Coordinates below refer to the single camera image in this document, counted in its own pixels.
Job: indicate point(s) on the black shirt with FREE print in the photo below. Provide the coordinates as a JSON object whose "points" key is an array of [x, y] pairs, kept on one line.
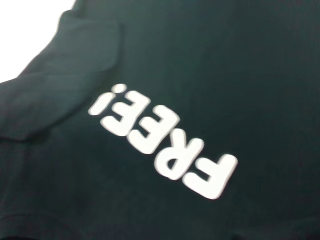
{"points": [[200, 62]]}

